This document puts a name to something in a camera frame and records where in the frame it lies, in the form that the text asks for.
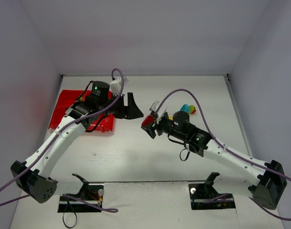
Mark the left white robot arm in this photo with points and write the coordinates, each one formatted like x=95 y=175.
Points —
x=33 y=174

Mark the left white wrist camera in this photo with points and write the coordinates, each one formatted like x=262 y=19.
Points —
x=115 y=86

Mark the green lego cube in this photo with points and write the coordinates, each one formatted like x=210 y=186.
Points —
x=192 y=109

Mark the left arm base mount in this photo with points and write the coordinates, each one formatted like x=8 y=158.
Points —
x=78 y=195

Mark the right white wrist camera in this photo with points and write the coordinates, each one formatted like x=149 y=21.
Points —
x=157 y=111

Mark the teal lego block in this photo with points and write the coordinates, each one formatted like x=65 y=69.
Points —
x=185 y=108

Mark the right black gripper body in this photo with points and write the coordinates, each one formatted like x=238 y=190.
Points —
x=158 y=125

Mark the red curved lego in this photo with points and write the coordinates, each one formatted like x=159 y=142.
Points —
x=149 y=120

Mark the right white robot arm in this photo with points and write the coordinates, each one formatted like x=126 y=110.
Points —
x=262 y=181

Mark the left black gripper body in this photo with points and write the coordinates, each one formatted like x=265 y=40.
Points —
x=125 y=106

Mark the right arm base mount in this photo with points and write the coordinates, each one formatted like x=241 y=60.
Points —
x=203 y=196

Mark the red divided bin tray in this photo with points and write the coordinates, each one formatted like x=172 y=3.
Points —
x=65 y=100

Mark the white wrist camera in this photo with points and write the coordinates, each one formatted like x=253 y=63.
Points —
x=157 y=111
x=115 y=86

